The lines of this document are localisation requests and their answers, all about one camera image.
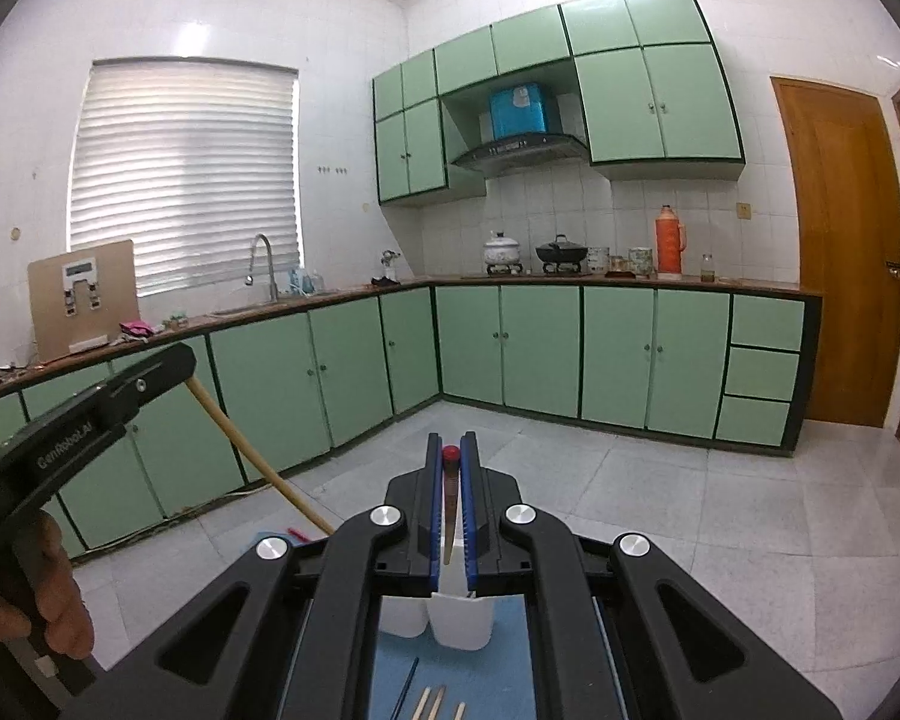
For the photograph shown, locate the orange thermos flask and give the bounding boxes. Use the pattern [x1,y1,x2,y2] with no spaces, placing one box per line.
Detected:
[655,204,689,280]

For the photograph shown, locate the white window blinds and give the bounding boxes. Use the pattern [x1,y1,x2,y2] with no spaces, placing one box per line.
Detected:
[69,58,301,297]

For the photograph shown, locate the white two-compartment utensil holder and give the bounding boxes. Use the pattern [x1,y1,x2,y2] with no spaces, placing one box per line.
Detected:
[377,525,494,652]

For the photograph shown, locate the person's left hand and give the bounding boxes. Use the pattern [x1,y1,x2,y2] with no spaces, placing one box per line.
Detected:
[0,510,97,661]

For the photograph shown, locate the metal kitchen faucet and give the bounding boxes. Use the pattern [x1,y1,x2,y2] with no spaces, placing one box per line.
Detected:
[244,234,280,302]

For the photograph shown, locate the green kitchen base cabinet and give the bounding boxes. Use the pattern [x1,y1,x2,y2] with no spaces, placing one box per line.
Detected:
[0,281,824,563]

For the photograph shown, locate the black wok with lid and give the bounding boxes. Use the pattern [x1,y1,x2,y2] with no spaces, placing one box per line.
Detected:
[535,235,590,265]

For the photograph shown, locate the blue tablecloth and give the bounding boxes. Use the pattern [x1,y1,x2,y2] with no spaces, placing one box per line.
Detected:
[251,529,631,720]

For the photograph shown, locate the black range hood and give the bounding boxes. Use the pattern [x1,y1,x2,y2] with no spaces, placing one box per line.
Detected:
[450,133,590,179]

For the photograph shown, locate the white lidded pot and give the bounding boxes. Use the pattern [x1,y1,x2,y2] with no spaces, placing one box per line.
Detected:
[483,232,524,267]

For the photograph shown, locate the wooden door with handle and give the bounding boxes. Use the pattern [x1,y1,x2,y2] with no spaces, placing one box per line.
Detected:
[771,75,900,428]

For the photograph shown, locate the green cabinet drawer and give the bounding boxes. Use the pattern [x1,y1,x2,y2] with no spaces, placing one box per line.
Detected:
[715,395,791,447]
[724,346,800,398]
[729,294,806,352]

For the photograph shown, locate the green wall cabinet unit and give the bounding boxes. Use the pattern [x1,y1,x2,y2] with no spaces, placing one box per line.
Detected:
[371,0,747,205]

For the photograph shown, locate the light brown board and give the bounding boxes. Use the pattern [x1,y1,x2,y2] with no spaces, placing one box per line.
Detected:
[28,240,137,363]

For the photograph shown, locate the wooden chopstick solid red end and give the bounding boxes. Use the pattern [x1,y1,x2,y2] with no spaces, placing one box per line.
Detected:
[439,446,462,567]

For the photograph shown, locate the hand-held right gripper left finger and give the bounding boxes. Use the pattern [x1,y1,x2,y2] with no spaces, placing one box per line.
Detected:
[97,431,445,720]

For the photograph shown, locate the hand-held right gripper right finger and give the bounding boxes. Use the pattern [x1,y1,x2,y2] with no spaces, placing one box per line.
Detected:
[459,431,841,720]

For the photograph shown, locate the dark blue chopstick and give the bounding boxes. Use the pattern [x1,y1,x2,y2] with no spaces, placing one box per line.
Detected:
[394,658,421,720]

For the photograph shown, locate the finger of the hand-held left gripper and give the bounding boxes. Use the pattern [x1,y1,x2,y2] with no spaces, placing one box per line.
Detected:
[99,342,198,430]

